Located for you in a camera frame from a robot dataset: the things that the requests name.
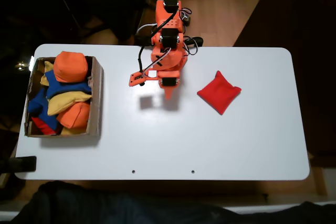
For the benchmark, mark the large red bean bag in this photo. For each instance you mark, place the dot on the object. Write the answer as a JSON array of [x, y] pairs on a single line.
[[219, 93]]

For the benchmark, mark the brown cardboard box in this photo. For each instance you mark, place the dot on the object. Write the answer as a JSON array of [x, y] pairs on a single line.
[[95, 98]]

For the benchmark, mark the large orange bean bag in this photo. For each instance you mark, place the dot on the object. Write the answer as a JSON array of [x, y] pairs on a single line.
[[70, 66]]

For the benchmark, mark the large yellow bean bag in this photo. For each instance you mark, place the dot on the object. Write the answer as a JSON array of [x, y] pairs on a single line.
[[65, 102]]

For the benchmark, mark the blue bean bag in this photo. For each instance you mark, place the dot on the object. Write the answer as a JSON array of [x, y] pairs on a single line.
[[39, 104], [64, 87]]

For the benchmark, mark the small red bean bag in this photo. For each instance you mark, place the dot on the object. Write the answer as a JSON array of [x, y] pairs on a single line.
[[43, 127]]

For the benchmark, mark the person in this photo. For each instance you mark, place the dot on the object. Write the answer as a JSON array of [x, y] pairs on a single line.
[[131, 208]]

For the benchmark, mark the black table clamp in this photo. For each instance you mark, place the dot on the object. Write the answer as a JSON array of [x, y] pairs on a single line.
[[25, 164]]

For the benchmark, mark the wooden table leg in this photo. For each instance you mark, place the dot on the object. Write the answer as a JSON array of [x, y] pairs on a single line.
[[319, 179]]

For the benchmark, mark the orange camera mount with camera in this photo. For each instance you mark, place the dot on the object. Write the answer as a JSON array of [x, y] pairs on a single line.
[[136, 79]]

